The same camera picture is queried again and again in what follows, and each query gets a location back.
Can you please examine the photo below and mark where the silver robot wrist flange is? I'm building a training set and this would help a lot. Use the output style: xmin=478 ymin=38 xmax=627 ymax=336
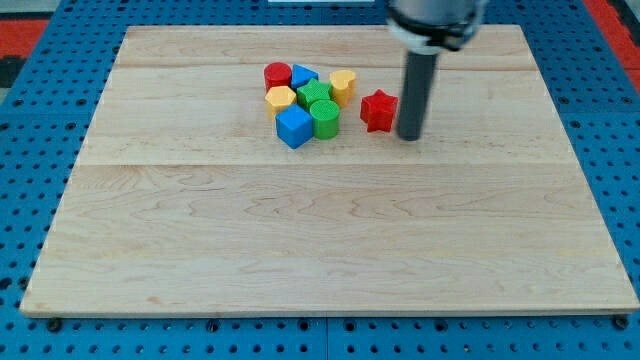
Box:
xmin=387 ymin=0 xmax=486 ymax=54

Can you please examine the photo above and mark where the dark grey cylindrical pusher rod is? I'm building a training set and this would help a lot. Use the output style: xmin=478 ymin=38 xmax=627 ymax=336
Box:
xmin=396 ymin=52 xmax=438 ymax=141

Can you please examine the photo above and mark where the red star block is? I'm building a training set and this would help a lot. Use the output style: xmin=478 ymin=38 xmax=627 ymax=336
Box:
xmin=360 ymin=89 xmax=398 ymax=132

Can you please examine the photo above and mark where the green star block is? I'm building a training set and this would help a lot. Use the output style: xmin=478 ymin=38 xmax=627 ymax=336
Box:
xmin=296 ymin=78 xmax=331 ymax=110

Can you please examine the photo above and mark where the yellow heart block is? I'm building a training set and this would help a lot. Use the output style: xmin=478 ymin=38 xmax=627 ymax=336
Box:
xmin=329 ymin=70 xmax=357 ymax=108

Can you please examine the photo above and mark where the green cylinder block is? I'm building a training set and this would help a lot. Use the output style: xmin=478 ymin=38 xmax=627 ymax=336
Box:
xmin=309 ymin=100 xmax=340 ymax=140

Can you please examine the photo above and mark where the blue triangle block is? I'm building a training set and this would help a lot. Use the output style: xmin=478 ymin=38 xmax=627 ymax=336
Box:
xmin=290 ymin=64 xmax=319 ymax=90

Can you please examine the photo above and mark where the blue cube block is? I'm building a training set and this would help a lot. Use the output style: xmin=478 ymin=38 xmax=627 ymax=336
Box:
xmin=275 ymin=104 xmax=313 ymax=149

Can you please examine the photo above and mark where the red cylinder block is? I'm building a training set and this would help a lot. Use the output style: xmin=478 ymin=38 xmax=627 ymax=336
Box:
xmin=263 ymin=62 xmax=292 ymax=91

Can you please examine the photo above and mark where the yellow hexagon block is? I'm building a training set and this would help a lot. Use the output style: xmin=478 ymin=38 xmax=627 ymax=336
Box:
xmin=264 ymin=86 xmax=297 ymax=121

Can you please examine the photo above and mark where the light wooden board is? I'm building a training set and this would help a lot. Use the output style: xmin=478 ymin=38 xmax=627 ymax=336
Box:
xmin=21 ymin=25 xmax=639 ymax=318

